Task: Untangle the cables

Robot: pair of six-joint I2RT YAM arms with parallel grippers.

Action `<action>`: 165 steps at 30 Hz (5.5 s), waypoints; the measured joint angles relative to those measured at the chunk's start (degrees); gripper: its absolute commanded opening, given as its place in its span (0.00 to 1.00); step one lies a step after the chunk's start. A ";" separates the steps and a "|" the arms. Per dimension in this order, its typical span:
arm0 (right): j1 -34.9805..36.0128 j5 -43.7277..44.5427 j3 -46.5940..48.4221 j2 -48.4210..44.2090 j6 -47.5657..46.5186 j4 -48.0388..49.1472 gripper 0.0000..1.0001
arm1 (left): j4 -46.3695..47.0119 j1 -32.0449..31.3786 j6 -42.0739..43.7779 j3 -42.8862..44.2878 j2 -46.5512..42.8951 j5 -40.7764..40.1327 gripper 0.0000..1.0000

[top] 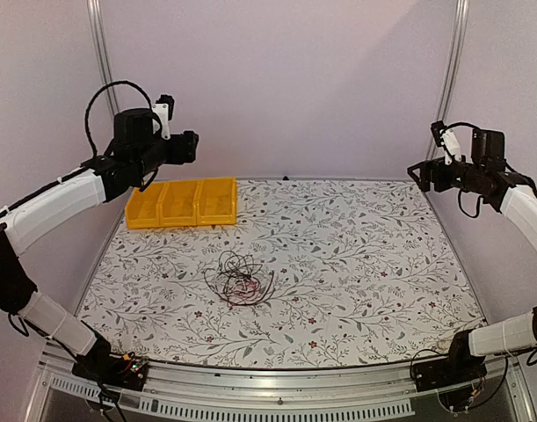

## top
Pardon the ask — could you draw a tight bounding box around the right aluminium post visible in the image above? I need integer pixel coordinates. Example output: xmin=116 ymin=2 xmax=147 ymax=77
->
xmin=425 ymin=0 xmax=470 ymax=162

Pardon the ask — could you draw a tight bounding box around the black cable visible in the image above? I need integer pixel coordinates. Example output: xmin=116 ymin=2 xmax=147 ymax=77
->
xmin=203 ymin=252 xmax=263 ymax=304

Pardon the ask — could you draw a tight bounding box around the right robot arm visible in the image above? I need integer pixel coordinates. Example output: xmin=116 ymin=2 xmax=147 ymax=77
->
xmin=407 ymin=120 xmax=537 ymax=383

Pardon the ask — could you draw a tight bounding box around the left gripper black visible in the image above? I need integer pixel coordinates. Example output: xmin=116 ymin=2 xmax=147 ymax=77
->
xmin=134 ymin=130 xmax=200 ymax=178

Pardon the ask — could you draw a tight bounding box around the left aluminium post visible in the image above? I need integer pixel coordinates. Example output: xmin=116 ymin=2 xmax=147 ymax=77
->
xmin=86 ymin=0 xmax=119 ymax=120

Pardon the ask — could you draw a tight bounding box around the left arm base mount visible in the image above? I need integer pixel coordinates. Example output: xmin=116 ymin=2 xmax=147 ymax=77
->
xmin=72 ymin=348 xmax=149 ymax=391

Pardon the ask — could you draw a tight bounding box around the front aluminium frame rail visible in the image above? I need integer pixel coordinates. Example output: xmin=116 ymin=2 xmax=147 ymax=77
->
xmin=25 ymin=344 xmax=537 ymax=421

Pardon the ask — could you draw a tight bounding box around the yellow bin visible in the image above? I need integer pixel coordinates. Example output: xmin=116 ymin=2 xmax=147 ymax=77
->
xmin=159 ymin=179 xmax=203 ymax=228
xmin=196 ymin=178 xmax=238 ymax=226
xmin=125 ymin=182 xmax=166 ymax=229

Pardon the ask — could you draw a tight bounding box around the right yellow bin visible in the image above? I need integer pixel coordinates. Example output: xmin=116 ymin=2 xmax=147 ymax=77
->
xmin=196 ymin=178 xmax=238 ymax=226

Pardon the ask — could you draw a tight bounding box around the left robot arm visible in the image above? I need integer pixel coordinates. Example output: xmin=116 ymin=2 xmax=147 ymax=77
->
xmin=0 ymin=105 xmax=199 ymax=382

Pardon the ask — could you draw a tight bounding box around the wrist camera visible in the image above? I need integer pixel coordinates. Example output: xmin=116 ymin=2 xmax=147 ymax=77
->
xmin=152 ymin=94 xmax=175 ymax=141
xmin=431 ymin=120 xmax=462 ymax=165

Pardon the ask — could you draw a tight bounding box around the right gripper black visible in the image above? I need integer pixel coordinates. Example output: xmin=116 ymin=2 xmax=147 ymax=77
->
xmin=408 ymin=156 xmax=486 ymax=193

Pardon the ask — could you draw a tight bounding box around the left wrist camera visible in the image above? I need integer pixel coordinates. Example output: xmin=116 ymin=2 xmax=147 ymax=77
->
xmin=152 ymin=94 xmax=175 ymax=141

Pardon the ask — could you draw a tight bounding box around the red cable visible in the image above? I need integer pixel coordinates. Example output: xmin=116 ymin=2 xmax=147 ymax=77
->
xmin=228 ymin=279 xmax=260 ymax=300
xmin=223 ymin=270 xmax=276 ymax=308

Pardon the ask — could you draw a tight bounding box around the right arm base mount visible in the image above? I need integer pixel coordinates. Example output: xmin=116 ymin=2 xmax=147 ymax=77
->
xmin=410 ymin=357 xmax=487 ymax=413

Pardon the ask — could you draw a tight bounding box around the left arm black hose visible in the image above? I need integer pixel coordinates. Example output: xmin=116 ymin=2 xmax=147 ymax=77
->
xmin=83 ymin=79 xmax=151 ymax=157

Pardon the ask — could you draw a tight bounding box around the middle yellow bin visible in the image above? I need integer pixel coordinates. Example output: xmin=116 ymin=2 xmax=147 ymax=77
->
xmin=159 ymin=179 xmax=203 ymax=228

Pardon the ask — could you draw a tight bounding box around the aluminium post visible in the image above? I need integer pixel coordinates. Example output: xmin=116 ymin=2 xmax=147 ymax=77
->
xmin=86 ymin=0 xmax=119 ymax=120
xmin=425 ymin=0 xmax=470 ymax=162

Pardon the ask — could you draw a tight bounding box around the left yellow bin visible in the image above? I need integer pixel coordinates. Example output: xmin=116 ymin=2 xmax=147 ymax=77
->
xmin=125 ymin=182 xmax=166 ymax=229

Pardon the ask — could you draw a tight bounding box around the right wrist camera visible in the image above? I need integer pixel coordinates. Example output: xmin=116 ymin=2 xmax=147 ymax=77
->
xmin=431 ymin=120 xmax=462 ymax=165

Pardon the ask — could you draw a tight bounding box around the floral tablecloth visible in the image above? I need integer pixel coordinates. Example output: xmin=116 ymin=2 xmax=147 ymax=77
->
xmin=78 ymin=180 xmax=485 ymax=368

